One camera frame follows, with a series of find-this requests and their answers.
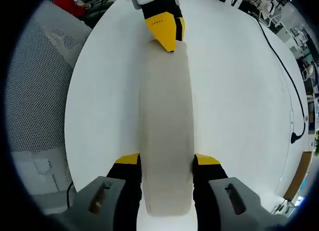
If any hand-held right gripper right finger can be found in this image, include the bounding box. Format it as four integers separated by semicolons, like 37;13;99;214
193;153;282;231

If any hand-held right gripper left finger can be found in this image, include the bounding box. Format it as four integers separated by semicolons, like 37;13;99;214
53;153;143;231

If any grey mesh office chair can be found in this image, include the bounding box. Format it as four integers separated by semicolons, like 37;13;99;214
4;1;93;213

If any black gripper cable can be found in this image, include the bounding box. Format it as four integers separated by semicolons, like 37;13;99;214
65;180;75;209

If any black power cable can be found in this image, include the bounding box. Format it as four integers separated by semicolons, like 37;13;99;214
256;16;308;145

